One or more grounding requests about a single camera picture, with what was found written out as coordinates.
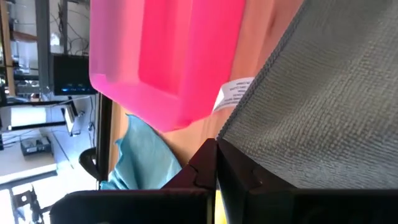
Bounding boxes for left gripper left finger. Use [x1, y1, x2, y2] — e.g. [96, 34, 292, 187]
[49, 138, 218, 224]

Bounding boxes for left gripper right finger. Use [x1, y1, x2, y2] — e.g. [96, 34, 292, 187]
[216, 139, 398, 224]

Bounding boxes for light blue microfiber towel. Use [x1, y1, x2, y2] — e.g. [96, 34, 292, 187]
[99, 113, 183, 190]

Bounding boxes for yellow microfiber towel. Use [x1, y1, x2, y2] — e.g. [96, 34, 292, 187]
[214, 189, 228, 224]

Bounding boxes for grey microfiber towel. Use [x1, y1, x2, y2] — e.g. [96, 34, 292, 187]
[213, 0, 398, 191]

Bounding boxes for pink translucent plastic bin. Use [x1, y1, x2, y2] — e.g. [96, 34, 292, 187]
[89, 0, 246, 133]

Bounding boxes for black computer case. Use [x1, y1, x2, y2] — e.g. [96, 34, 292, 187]
[52, 53, 98, 96]

